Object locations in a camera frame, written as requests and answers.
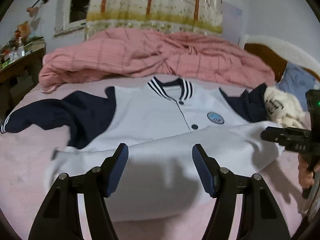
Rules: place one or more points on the dark wooden desk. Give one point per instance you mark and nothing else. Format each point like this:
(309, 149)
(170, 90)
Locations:
(20, 74)

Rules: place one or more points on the pink wall lamp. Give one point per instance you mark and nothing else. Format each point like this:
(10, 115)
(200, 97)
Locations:
(32, 11)

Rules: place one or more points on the window with white frame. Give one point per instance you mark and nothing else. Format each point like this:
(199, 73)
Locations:
(70, 16)

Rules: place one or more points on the white wooden headboard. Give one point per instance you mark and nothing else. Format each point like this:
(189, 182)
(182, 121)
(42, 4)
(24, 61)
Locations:
(277, 53)

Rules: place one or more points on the white navy varsity jacket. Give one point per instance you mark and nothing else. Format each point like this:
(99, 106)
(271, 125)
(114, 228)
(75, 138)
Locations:
(153, 116)

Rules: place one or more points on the person's right hand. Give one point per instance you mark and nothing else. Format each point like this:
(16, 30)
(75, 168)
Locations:
(305, 176)

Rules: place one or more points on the cream folded sweatshirt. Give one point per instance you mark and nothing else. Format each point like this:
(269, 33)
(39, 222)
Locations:
(283, 108)

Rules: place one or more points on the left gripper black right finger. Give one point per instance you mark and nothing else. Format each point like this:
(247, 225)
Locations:
(260, 218)

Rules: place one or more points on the blue floral pillow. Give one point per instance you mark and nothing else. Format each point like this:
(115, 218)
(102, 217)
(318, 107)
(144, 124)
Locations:
(297, 81)

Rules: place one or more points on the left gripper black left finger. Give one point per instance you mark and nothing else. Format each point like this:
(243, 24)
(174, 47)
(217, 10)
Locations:
(58, 216)

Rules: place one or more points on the tree print curtain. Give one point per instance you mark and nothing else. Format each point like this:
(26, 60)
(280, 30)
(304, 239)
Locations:
(168, 16)

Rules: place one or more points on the pink bed sheet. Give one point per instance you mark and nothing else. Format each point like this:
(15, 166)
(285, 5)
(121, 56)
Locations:
(145, 205)

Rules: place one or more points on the pink plaid quilt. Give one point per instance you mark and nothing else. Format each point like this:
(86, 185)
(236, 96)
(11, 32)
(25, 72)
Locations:
(139, 53)

